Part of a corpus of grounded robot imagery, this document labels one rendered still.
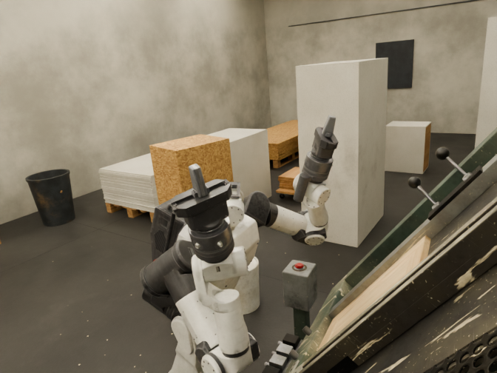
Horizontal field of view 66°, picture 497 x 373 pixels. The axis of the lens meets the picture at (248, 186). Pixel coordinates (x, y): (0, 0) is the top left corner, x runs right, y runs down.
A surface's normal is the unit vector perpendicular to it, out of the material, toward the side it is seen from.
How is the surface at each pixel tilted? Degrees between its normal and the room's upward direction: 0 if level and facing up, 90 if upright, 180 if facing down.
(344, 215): 90
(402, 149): 90
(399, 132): 90
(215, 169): 90
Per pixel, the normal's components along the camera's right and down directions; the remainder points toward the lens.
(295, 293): -0.48, 0.31
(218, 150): 0.66, 0.18
